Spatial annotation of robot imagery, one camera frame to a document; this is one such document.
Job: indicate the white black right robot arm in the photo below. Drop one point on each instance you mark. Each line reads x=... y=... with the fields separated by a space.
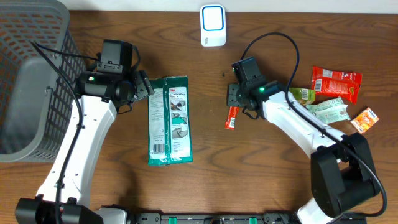
x=341 y=165

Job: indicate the small orange tissue pack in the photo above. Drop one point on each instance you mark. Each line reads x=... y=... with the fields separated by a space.
x=366 y=119

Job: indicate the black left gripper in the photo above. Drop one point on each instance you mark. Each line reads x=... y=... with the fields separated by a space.
x=145 y=87

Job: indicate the red snack bag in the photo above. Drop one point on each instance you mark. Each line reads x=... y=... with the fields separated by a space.
x=336 y=83

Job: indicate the yellow green juice carton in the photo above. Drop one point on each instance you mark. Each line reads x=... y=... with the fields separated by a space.
x=303 y=96

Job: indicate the dark green packet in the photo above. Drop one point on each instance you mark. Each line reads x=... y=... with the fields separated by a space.
x=169 y=122

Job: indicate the light green wet wipes pack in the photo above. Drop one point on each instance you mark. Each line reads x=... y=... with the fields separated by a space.
x=330 y=111

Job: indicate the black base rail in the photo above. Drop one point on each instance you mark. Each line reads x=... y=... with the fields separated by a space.
x=217 y=218

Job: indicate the grey plastic shopping basket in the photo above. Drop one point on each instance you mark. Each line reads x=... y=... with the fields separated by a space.
x=36 y=105

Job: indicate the white barcode scanner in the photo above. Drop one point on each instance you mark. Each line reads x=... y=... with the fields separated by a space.
x=213 y=25

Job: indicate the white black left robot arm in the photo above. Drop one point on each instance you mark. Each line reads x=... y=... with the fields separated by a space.
x=64 y=197

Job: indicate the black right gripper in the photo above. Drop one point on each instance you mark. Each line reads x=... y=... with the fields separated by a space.
x=232 y=89

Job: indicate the small red Nescafe packet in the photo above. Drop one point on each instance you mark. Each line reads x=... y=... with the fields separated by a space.
x=232 y=114

